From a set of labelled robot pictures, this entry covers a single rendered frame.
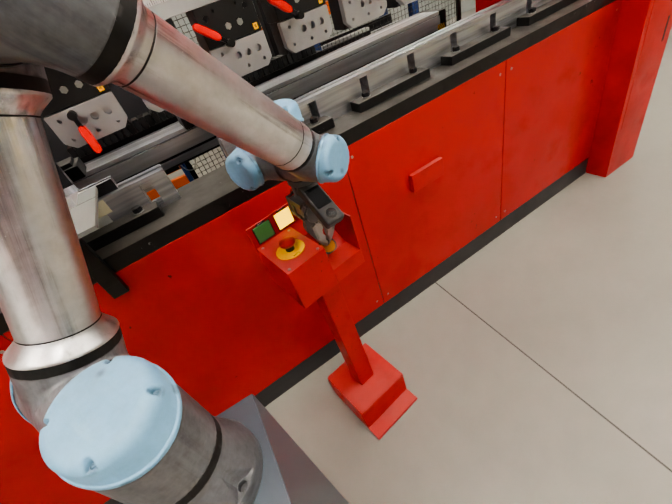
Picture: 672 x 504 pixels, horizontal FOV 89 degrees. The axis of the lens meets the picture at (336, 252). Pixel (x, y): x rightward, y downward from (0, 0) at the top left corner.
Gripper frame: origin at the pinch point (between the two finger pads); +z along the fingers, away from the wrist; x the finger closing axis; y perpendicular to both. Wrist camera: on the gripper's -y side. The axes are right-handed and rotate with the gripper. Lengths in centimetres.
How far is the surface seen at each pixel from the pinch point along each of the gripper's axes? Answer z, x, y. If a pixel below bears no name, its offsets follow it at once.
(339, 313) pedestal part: 22.4, 5.4, -3.4
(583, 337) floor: 70, -63, -48
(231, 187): -12.0, 9.0, 27.8
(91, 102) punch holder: -41, 25, 40
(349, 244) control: 2.5, -4.3, -2.8
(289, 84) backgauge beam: -19, -35, 59
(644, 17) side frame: -2, -165, -7
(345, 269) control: 4.4, 1.3, -6.9
